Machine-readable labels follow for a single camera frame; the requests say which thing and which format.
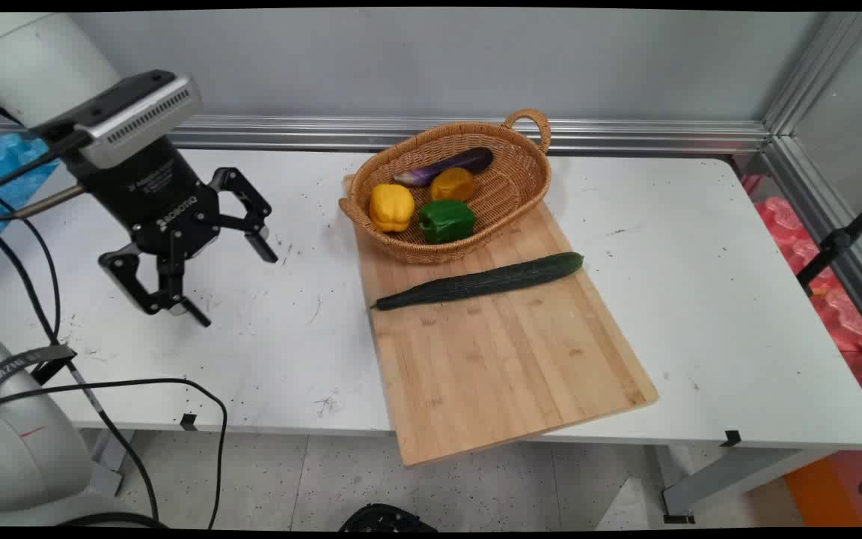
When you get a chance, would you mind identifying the slanted aluminium frame rail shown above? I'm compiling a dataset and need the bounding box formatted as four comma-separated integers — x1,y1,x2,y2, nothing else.
747,11,862,353

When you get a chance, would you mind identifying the black tripod stand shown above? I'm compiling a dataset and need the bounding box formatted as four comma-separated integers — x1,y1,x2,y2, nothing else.
796,187,862,294

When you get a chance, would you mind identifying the long dark green cucumber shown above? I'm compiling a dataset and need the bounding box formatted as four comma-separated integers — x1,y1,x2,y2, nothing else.
370,252,585,312

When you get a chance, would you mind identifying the grey-brown gripper cable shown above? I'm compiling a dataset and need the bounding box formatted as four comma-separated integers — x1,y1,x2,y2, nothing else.
0,184,88,222

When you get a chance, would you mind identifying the small orange-yellow bell pepper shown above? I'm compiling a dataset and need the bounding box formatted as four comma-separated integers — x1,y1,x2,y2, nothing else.
430,167,477,203

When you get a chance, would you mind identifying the horizontal aluminium frame rail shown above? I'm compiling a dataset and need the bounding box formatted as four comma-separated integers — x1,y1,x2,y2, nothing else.
0,112,772,156

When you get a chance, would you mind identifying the green bell pepper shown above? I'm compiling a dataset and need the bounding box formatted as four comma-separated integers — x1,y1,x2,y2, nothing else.
418,199,476,244

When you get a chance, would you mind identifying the bamboo cutting board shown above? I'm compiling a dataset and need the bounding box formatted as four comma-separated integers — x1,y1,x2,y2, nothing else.
343,174,659,468

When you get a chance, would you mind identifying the woven wicker basket with handles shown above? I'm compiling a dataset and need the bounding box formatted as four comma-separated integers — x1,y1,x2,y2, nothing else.
338,109,553,265

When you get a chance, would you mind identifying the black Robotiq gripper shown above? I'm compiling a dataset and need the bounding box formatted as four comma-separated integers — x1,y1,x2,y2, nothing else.
70,135,280,329

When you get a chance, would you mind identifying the black round floor object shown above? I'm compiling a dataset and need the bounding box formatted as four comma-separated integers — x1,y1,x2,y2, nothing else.
338,503,439,533

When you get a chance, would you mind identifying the thin black hanging cable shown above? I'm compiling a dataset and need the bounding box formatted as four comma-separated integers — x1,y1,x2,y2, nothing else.
0,191,161,523

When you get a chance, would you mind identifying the thick black camera cable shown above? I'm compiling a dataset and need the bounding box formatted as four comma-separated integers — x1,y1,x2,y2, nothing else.
0,133,91,195

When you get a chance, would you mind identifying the purple eggplant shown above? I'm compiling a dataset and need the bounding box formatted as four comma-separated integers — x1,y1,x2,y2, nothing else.
394,147,495,187

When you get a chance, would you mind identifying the large yellow bell pepper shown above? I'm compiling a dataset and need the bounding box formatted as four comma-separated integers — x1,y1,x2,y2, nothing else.
369,183,415,233

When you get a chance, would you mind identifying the grey metal table leg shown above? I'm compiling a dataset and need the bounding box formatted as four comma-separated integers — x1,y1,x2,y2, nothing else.
654,445,837,525

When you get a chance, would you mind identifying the blue plastic bubble wrap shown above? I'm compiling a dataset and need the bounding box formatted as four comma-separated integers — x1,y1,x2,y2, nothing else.
0,132,61,263

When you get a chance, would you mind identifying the grey printed velcro strap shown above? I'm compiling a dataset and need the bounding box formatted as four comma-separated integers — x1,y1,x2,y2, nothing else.
0,344,78,409

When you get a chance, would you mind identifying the red plastic bubble wrap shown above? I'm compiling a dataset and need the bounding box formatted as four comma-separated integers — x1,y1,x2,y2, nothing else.
742,174,862,442

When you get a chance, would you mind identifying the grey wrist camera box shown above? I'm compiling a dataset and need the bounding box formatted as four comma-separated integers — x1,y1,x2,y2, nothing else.
29,70,204,170

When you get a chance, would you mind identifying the long black looping cable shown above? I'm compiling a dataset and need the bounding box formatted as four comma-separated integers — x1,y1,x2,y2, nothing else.
0,378,229,531

